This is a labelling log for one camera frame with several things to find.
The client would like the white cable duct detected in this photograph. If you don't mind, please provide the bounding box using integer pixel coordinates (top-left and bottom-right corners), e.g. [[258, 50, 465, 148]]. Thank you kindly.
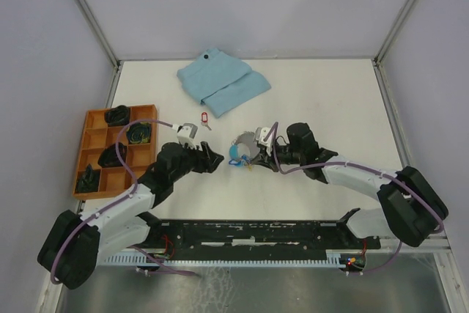
[[97, 250, 345, 269]]

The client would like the blue tag key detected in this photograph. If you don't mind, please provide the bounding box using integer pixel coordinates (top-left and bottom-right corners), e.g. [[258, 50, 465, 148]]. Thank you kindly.
[[228, 159, 243, 167]]

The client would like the black coiled cable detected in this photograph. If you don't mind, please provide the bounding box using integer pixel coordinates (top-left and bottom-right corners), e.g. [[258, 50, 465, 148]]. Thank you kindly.
[[75, 166, 102, 194], [97, 144, 129, 168], [104, 106, 132, 125]]

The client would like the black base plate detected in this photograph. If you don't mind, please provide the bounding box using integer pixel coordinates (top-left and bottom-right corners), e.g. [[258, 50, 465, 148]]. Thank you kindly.
[[137, 219, 381, 259]]

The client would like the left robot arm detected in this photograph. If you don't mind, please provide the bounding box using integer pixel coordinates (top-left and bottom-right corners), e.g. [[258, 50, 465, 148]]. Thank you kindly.
[[37, 141, 224, 290]]

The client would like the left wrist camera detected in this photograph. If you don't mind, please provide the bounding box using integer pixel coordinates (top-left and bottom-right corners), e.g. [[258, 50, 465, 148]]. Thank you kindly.
[[173, 123, 198, 149]]

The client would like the black coiled cable middle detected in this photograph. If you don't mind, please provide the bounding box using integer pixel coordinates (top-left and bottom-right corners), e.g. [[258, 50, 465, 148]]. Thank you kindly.
[[97, 144, 129, 168]]

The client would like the blue green coiled cable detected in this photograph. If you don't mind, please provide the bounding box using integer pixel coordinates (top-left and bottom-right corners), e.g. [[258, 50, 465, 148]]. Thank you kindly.
[[126, 121, 153, 144]]

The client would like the metal key organizer blue handle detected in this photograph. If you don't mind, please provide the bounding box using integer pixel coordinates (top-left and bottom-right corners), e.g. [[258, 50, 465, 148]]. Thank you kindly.
[[229, 131, 259, 170]]

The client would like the black coiled cable bottom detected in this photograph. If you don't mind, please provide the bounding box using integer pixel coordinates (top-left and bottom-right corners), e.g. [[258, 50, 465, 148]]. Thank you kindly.
[[75, 166, 102, 194]]

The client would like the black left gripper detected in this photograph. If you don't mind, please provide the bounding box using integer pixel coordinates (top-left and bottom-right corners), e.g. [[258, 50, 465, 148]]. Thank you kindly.
[[170, 140, 224, 183]]

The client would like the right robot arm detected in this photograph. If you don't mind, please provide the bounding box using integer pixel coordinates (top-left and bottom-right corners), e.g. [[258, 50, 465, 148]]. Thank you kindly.
[[251, 122, 448, 248]]

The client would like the light blue cloth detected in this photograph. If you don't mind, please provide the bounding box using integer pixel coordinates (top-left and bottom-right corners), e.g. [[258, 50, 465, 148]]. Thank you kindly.
[[177, 48, 271, 118]]

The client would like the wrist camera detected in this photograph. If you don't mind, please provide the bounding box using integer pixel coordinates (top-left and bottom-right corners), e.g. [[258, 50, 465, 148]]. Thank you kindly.
[[173, 123, 198, 149], [254, 127, 275, 156]]

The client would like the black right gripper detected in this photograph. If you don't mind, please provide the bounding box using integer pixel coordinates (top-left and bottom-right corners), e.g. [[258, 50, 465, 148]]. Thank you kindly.
[[251, 140, 303, 173]]

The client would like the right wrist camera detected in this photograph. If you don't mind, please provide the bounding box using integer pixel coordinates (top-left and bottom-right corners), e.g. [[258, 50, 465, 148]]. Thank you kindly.
[[254, 127, 275, 156]]

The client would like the black coiled cable top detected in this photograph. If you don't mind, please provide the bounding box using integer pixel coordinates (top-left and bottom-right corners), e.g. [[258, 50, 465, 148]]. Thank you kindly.
[[104, 106, 132, 125]]

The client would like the red tag key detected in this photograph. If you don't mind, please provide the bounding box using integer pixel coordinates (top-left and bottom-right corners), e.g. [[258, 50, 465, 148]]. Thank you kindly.
[[201, 112, 212, 131]]

